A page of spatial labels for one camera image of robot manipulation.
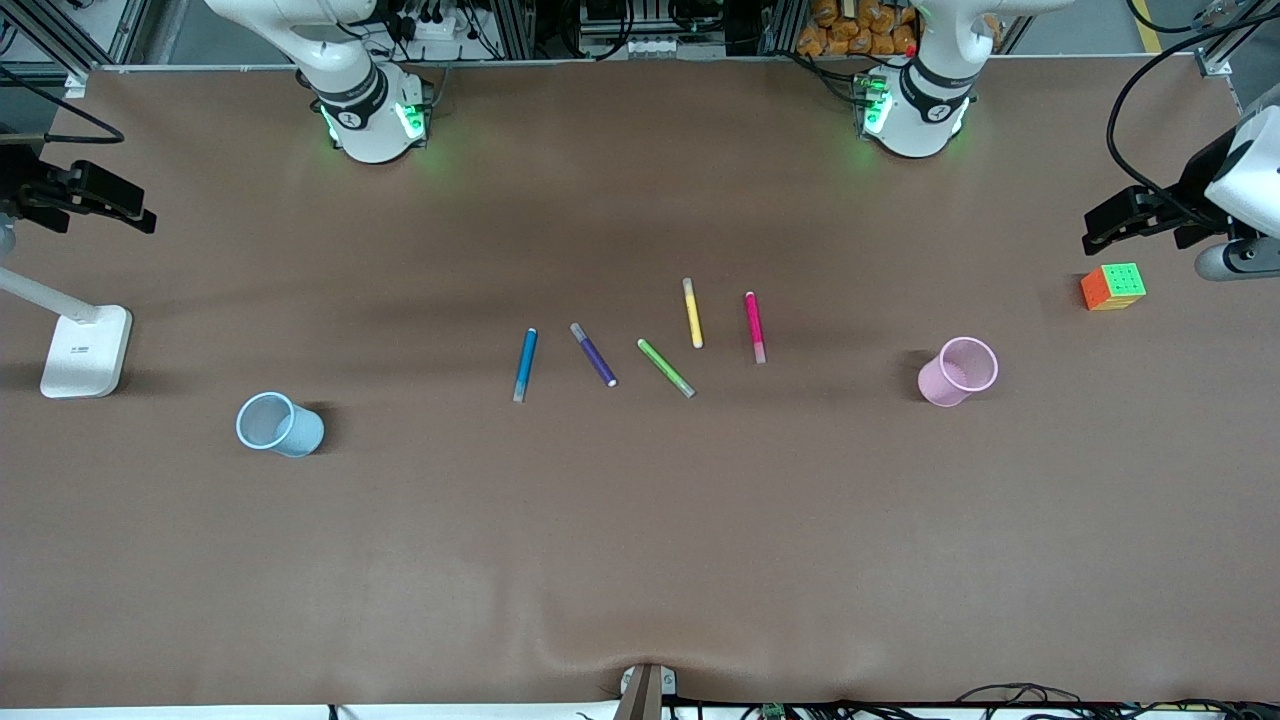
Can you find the white power strip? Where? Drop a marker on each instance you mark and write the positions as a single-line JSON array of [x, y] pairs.
[[430, 25]]

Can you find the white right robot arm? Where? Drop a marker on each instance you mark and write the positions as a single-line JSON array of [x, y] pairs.
[[365, 110]]

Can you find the yellow marker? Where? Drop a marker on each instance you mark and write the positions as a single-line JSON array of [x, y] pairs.
[[692, 312]]

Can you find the light blue mesh cup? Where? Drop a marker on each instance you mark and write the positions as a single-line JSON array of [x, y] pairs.
[[280, 425]]

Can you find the small green circuit board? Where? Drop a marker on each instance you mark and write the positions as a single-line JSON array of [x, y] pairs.
[[772, 712]]

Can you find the green marker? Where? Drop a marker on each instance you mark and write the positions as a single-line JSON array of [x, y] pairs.
[[665, 367]]

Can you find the pink mesh cup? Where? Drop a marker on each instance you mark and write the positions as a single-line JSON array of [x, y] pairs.
[[955, 372]]

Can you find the orange snack bags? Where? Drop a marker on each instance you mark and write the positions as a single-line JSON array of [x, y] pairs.
[[850, 30]]

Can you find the aluminium frame post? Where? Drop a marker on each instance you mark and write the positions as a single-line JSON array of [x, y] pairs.
[[1215, 62], [50, 45]]

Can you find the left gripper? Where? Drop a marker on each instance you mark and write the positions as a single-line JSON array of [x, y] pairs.
[[1192, 187]]

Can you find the metal table edge bracket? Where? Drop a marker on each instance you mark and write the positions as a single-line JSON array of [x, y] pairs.
[[645, 690]]

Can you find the pink marker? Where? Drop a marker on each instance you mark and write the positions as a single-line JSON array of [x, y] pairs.
[[754, 325]]

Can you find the purple marker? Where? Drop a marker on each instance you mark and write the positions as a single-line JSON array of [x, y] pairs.
[[594, 355]]

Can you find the blue marker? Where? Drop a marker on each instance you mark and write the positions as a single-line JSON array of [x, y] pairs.
[[525, 365]]

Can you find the colourful puzzle cube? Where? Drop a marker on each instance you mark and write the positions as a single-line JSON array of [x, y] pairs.
[[1115, 287]]

